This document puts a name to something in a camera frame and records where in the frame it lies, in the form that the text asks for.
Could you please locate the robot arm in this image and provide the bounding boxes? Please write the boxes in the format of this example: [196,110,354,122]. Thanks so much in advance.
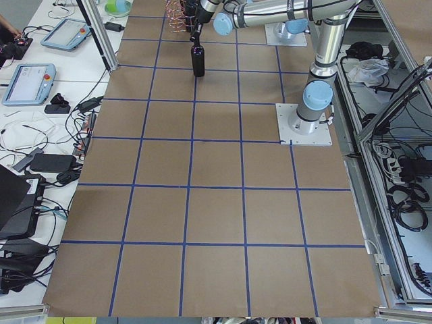
[183,1,359,132]

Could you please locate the black power brick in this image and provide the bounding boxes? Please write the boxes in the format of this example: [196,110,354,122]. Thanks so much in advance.
[30,153,76,173]

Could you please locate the aluminium frame post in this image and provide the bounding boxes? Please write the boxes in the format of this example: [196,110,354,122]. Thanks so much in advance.
[76,0,118,73]

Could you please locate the blue teach pendant near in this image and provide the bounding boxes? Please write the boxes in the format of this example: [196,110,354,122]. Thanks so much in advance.
[2,63,57,107]

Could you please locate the black laptop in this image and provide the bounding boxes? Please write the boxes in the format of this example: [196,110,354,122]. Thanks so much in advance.
[1,166,45,240]

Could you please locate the copper wire wine rack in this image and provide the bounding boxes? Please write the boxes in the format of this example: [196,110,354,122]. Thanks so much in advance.
[165,0,197,33]

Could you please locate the orange black usb hub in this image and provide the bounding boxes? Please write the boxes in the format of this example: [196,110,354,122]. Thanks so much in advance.
[72,136,91,157]
[80,112,97,136]

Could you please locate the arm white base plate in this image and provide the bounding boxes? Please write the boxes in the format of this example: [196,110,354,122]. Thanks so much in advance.
[265,22,307,47]
[275,103,332,146]

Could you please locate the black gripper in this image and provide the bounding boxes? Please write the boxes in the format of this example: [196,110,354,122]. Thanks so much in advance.
[190,3,216,46]

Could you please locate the green bowl with blocks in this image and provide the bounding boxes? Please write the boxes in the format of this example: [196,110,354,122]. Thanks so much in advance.
[104,0,132,18]

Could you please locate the blue teach pendant far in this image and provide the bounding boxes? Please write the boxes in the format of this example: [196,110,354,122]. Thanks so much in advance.
[40,18,90,51]

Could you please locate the blue teach pendant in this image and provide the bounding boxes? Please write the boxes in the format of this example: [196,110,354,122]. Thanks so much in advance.
[2,63,57,107]
[40,18,90,51]

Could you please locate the dark wine bottle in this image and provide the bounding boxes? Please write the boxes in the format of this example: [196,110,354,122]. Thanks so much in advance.
[191,45,205,78]

